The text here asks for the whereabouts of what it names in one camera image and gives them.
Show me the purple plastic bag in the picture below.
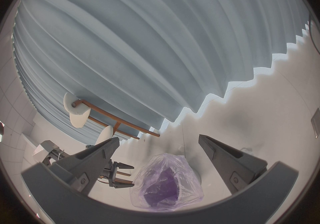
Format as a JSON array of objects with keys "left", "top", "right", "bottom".
[{"left": 129, "top": 153, "right": 205, "bottom": 212}]

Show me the white cushioned wooden chair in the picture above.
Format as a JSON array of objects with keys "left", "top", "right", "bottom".
[{"left": 63, "top": 92, "right": 160, "bottom": 147}]

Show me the white trash bin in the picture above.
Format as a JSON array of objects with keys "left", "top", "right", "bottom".
[{"left": 141, "top": 166, "right": 202, "bottom": 208}]

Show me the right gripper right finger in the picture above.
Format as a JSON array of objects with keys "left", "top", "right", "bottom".
[{"left": 199, "top": 134, "right": 268, "bottom": 195}]

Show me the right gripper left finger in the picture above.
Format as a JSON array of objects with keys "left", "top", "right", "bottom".
[{"left": 50, "top": 137, "right": 120, "bottom": 197}]

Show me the pale blue curtain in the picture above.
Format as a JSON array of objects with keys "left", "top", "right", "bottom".
[{"left": 11, "top": 0, "right": 310, "bottom": 143}]

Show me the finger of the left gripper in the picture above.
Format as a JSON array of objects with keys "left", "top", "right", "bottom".
[
  {"left": 115, "top": 179, "right": 135, "bottom": 189},
  {"left": 117, "top": 162, "right": 135, "bottom": 170}
]

